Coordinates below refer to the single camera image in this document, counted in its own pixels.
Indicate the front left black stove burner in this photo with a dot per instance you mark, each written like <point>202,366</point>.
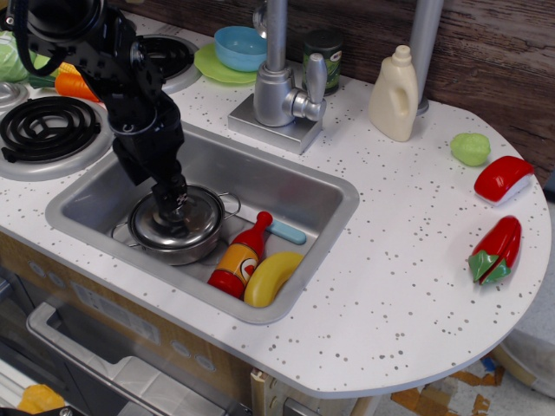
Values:
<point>51,137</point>

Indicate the silver sink basin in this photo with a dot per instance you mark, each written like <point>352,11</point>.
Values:
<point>249,180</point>

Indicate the dark green can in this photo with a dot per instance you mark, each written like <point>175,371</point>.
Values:
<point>328,43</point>

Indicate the yellow toy corn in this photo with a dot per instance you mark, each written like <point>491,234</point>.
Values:
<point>67,68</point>

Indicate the small steel pot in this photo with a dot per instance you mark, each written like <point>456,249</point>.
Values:
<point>182,253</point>

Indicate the grey oven door handle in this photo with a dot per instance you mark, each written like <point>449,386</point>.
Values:
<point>113,380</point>

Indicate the red white toy sushi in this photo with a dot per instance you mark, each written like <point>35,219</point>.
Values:
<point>503,179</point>

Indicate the yellow object lower left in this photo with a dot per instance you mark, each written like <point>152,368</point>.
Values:
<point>40,398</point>

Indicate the black stove burner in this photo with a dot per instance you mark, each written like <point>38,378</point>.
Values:
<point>175,57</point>
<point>51,137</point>

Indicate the grey left stove knob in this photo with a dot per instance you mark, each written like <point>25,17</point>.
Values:
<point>12,95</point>

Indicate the steel pot lid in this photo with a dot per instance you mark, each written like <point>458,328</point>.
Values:
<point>197,220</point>

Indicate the back right black stove burner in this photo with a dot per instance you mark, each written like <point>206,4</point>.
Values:
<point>175,57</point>

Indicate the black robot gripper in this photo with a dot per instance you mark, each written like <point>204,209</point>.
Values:
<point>148,135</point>

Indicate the green toy plate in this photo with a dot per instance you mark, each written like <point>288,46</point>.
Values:
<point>206,61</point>

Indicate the light green toy lettuce piece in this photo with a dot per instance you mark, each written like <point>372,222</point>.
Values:
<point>471,149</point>

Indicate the green toy cabbage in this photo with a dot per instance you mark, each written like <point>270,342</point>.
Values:
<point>11,67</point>

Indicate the grey metal pole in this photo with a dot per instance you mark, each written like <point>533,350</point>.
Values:
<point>422,40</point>

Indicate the cream toy detergent bottle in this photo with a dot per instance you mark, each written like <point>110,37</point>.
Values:
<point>394,99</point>

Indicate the silver toy faucet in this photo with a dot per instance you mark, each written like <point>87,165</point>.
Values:
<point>279,113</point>

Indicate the white blue toy knife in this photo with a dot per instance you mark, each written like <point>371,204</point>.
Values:
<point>287,232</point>

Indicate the red toy chili pepper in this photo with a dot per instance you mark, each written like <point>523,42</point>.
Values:
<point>494,256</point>

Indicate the yellow toy banana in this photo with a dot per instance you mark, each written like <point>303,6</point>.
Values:
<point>269,277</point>

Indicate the orange toy carrot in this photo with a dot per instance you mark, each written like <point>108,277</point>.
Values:
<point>65,84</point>

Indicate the blue toy bowl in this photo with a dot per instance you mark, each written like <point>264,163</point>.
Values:
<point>240,48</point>

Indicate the red toy ketchup bottle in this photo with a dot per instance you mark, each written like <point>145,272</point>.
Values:
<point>241,258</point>

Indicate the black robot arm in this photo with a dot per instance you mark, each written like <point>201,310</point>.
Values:
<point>103,46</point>

